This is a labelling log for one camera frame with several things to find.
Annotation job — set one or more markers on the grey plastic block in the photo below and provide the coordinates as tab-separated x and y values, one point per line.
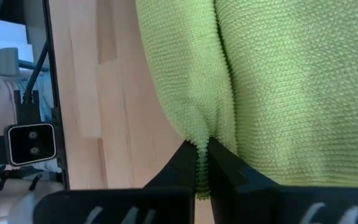
3	62

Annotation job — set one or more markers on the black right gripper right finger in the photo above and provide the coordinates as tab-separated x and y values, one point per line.
259	205

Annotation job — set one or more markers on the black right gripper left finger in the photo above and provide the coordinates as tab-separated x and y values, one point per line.
135	205

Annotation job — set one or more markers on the black table-level camera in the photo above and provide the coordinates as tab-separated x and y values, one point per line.
31	143

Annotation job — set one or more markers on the black aluminium table frame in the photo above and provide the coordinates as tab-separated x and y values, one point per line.
54	93

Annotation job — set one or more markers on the white flat panel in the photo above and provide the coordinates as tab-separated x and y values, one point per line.
2	31

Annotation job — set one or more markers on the green microfiber towel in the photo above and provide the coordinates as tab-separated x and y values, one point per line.
275	93

